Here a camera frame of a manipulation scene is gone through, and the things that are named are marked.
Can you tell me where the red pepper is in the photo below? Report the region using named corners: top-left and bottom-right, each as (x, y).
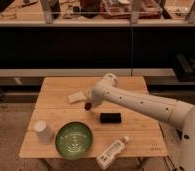
top-left (84, 102), bottom-right (92, 111)

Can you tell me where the white paper cup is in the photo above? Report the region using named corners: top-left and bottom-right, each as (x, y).
top-left (34, 120), bottom-right (54, 144)

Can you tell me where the wooden shelf with clutter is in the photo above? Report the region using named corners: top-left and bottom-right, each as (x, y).
top-left (0, 0), bottom-right (195, 27)

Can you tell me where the white plastic bottle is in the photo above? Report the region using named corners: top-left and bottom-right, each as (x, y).
top-left (96, 136), bottom-right (129, 170)

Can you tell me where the green round plate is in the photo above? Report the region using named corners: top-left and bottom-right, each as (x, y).
top-left (55, 122), bottom-right (93, 160)

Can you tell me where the black rectangular block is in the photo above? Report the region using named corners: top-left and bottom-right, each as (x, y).
top-left (100, 113), bottom-right (122, 123)

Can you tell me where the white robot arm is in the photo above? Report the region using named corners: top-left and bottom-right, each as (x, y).
top-left (85, 73), bottom-right (195, 171)

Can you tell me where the wooden table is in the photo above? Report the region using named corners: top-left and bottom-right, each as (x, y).
top-left (18, 76), bottom-right (168, 171)

